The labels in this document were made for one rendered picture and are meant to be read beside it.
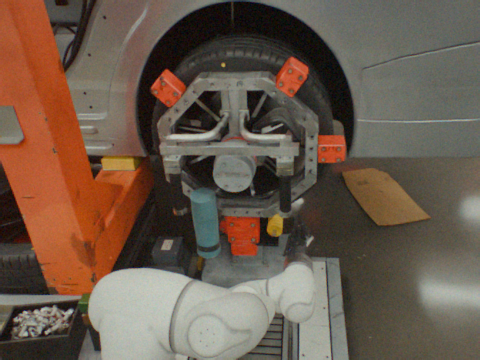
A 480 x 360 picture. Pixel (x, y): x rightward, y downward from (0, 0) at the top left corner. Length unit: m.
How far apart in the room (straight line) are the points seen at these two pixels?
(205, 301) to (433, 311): 1.60
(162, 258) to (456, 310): 1.28
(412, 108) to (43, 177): 1.19
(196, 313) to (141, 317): 0.11
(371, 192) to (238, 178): 1.57
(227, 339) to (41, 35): 0.89
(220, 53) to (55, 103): 0.55
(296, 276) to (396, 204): 1.59
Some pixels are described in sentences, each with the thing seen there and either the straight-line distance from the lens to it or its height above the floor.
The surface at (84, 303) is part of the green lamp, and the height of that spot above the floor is 0.66.
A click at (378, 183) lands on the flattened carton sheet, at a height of 0.01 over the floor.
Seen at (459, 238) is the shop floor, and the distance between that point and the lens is 2.76.
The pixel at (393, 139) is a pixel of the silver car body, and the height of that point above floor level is 0.83.
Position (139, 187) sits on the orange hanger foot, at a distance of 1.98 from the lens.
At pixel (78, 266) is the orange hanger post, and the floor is 0.65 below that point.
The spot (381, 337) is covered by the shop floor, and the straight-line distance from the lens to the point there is 2.19.
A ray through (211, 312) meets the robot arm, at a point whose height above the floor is 1.05.
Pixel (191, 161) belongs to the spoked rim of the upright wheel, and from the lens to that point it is 1.82.
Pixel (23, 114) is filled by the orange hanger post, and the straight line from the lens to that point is 1.36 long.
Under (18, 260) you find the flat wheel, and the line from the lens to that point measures 1.99.
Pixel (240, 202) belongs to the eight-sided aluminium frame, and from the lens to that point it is 1.81.
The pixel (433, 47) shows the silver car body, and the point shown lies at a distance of 1.71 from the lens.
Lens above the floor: 1.65
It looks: 32 degrees down
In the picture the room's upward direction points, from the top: 4 degrees counter-clockwise
